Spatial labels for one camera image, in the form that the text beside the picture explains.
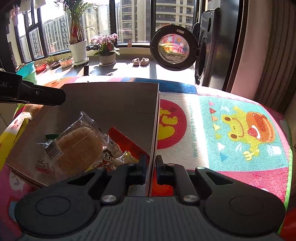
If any dark washing machine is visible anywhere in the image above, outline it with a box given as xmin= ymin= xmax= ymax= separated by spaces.
xmin=195 ymin=4 xmax=243 ymax=91

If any cardboard box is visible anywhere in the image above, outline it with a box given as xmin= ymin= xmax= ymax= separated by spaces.
xmin=6 ymin=82 xmax=159 ymax=196

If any tall plant in white pot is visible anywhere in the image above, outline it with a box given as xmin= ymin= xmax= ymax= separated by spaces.
xmin=54 ymin=0 xmax=97 ymax=67

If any small white planter bowl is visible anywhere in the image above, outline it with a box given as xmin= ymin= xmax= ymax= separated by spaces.
xmin=58 ymin=56 xmax=73 ymax=68

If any green teal bucket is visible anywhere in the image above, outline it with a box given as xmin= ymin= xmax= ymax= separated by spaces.
xmin=16 ymin=62 xmax=37 ymax=84

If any red small planter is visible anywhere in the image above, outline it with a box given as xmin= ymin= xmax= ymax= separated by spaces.
xmin=35 ymin=62 xmax=48 ymax=73

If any bread bun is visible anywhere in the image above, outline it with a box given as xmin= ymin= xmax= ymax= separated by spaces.
xmin=35 ymin=111 xmax=109 ymax=180
xmin=23 ymin=104 xmax=43 ymax=117

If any pink flower pot plant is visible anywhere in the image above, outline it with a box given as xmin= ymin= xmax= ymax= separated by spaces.
xmin=91 ymin=33 xmax=120 ymax=67

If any pair of small slippers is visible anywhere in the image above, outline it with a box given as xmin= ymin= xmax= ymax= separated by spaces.
xmin=132 ymin=57 xmax=149 ymax=67

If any striped curtain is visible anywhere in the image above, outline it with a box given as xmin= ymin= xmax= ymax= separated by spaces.
xmin=231 ymin=1 xmax=295 ymax=113

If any red cartoon snack bag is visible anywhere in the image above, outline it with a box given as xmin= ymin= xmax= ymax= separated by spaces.
xmin=86 ymin=127 xmax=150 ymax=172

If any colourful cartoon blanket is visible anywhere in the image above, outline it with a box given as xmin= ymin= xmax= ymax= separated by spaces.
xmin=1 ymin=77 xmax=293 ymax=240

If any green white snack packet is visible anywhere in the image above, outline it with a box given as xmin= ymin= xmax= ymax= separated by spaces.
xmin=35 ymin=134 xmax=63 ymax=173

